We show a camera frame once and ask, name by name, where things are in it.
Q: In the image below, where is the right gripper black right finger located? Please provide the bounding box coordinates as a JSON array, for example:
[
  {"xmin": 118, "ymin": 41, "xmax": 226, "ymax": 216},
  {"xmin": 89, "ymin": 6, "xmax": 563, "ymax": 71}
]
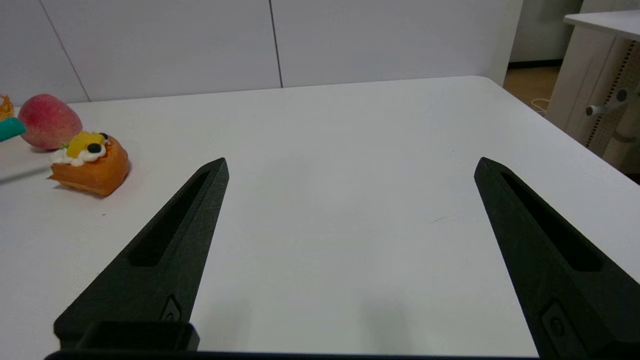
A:
[{"xmin": 474, "ymin": 157, "xmax": 640, "ymax": 359}]

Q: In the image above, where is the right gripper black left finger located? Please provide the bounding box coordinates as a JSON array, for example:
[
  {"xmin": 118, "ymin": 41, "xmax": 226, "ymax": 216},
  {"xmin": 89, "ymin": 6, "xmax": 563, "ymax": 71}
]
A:
[{"xmin": 54, "ymin": 158, "xmax": 230, "ymax": 351}]

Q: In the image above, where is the waffle slice with fruit topping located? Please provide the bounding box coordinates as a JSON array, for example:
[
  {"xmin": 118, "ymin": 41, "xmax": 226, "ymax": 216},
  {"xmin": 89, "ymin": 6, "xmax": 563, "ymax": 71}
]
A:
[{"xmin": 48, "ymin": 131, "xmax": 131, "ymax": 197}]

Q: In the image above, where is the pink red peach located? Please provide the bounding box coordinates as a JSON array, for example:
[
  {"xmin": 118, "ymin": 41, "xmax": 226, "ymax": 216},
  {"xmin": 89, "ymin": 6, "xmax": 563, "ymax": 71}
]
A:
[{"xmin": 18, "ymin": 93, "xmax": 84, "ymax": 151}]

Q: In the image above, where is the white height-adjustable desk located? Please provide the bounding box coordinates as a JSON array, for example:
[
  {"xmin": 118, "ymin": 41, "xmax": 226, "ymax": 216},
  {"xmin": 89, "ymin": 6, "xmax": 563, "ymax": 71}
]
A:
[{"xmin": 545, "ymin": 10, "xmax": 640, "ymax": 176}]

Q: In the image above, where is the white desk crank handle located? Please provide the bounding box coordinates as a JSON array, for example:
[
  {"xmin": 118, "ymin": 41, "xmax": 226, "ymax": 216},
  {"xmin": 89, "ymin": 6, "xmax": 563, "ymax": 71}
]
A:
[{"xmin": 585, "ymin": 88, "xmax": 630, "ymax": 117}]

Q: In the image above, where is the teal white cable plug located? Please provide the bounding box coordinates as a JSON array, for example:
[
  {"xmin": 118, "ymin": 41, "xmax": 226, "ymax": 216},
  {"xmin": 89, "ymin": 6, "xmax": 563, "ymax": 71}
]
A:
[{"xmin": 0, "ymin": 117, "xmax": 27, "ymax": 144}]

